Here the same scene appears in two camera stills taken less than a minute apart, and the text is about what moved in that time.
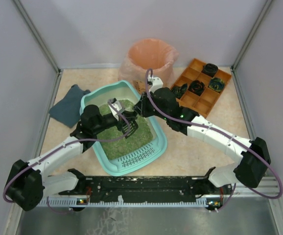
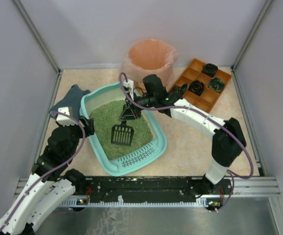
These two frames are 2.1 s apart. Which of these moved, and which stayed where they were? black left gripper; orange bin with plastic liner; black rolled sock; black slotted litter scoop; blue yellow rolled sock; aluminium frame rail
Moved: black slotted litter scoop; black left gripper
Stayed: aluminium frame rail; black rolled sock; orange bin with plastic liner; blue yellow rolled sock
